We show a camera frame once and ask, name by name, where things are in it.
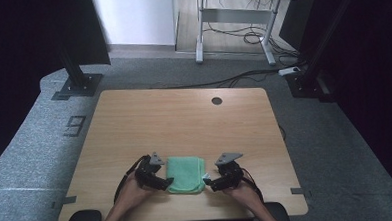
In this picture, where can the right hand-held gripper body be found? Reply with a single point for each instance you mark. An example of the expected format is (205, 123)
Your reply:
(231, 170)

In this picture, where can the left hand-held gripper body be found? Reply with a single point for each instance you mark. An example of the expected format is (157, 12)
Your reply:
(148, 171)

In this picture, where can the green towel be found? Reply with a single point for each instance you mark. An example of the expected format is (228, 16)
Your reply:
(186, 174)

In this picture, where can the person's right hand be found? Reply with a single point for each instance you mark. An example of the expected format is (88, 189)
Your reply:
(246, 193)

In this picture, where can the person's left hand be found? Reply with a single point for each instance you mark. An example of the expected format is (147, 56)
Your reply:
(131, 194)

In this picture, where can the grey tape strip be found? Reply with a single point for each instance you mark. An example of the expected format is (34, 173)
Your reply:
(69, 199)
(296, 190)

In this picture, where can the round black table grommet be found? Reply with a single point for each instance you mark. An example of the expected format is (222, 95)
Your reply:
(217, 101)

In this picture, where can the white power strip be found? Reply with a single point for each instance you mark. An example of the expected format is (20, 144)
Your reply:
(289, 71)

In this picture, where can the dark curtain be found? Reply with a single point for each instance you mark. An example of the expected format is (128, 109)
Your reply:
(373, 82)
(25, 64)

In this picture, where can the black metal stand with base plate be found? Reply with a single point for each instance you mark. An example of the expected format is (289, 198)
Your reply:
(310, 72)
(77, 79)

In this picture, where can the white metal desk frame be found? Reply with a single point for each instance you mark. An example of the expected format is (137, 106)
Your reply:
(236, 17)

